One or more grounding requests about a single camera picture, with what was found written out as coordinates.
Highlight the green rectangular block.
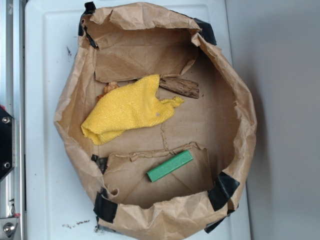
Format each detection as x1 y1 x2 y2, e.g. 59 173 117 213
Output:
146 150 193 183

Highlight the brown wood piece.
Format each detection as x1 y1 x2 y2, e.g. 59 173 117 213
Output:
159 77 200 99

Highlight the black metal bracket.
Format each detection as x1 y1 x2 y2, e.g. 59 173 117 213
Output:
0 105 15 182

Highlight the aluminium frame rail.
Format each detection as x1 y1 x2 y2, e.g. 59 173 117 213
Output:
0 0 27 240

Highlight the white plastic tray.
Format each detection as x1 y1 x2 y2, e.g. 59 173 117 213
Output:
25 0 239 240

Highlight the brown paper bag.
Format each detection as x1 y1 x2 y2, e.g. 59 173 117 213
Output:
54 2 257 240

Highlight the yellow microfiber cloth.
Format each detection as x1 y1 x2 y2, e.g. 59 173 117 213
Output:
81 74 185 146

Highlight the small tan wooden object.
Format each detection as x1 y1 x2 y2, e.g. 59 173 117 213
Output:
97 82 119 100

